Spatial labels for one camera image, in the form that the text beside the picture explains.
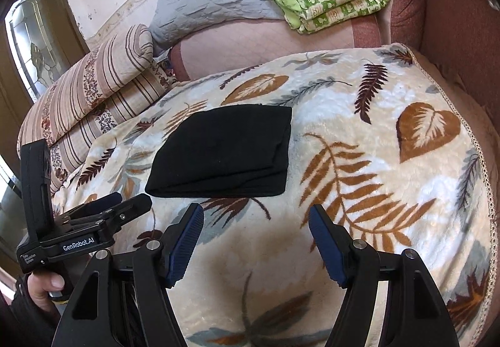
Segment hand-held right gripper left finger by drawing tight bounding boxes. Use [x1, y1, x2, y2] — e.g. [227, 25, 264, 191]
[51, 203, 205, 347]

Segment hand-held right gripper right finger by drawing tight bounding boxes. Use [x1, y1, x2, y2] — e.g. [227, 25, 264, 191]
[308, 204, 460, 347]

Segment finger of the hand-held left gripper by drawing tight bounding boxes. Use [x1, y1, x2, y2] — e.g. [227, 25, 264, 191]
[70, 194, 153, 234]
[58, 192, 123, 223]

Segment black pants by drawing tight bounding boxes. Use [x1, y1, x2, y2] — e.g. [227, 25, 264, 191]
[144, 105, 293, 199]

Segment person's left forearm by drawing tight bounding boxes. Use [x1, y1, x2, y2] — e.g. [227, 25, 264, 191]
[7, 285, 60, 347]

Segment person's left hand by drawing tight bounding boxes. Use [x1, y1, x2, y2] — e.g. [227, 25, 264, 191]
[27, 273, 66, 313]

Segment leaf print blanket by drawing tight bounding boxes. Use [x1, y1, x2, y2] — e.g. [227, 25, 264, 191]
[51, 43, 494, 347]

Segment striped folded quilt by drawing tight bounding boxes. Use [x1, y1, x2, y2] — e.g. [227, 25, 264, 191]
[17, 24, 173, 193]

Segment wooden door with glass pane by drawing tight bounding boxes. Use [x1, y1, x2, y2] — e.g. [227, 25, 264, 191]
[0, 0, 91, 127]

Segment pink sofa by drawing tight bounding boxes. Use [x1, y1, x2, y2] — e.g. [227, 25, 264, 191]
[168, 0, 500, 184]

